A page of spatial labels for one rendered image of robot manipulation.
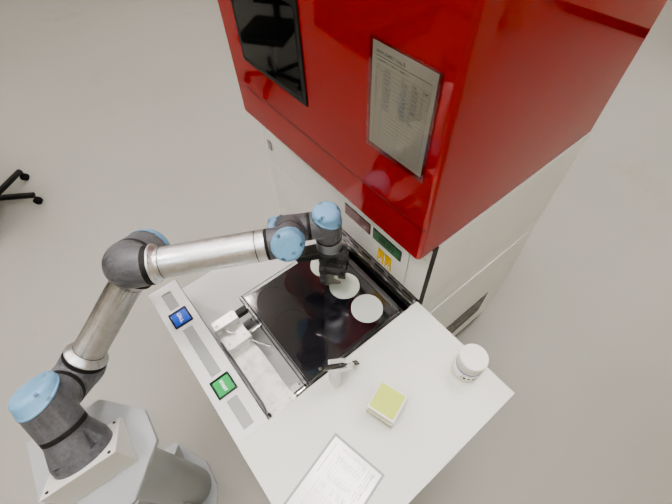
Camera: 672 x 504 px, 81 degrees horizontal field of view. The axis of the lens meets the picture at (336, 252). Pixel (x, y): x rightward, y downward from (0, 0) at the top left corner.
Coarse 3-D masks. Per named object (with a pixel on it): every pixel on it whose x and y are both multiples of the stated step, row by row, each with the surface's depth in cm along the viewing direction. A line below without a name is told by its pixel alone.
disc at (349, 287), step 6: (336, 276) 132; (348, 276) 132; (354, 276) 132; (342, 282) 131; (348, 282) 130; (354, 282) 130; (330, 288) 129; (336, 288) 129; (342, 288) 129; (348, 288) 129; (354, 288) 129; (336, 294) 128; (342, 294) 128; (348, 294) 128; (354, 294) 128
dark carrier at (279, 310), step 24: (264, 288) 130; (288, 288) 130; (312, 288) 130; (360, 288) 129; (264, 312) 125; (288, 312) 125; (312, 312) 125; (336, 312) 124; (384, 312) 124; (288, 336) 120; (312, 336) 120; (336, 336) 120; (360, 336) 119; (312, 360) 116
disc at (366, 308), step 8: (360, 296) 127; (368, 296) 127; (352, 304) 126; (360, 304) 126; (368, 304) 126; (376, 304) 125; (352, 312) 124; (360, 312) 124; (368, 312) 124; (376, 312) 124; (360, 320) 122; (368, 320) 122
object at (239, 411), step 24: (168, 288) 124; (168, 312) 119; (192, 312) 119; (192, 336) 115; (192, 360) 110; (216, 360) 110; (240, 384) 106; (216, 408) 103; (240, 408) 103; (240, 432) 99
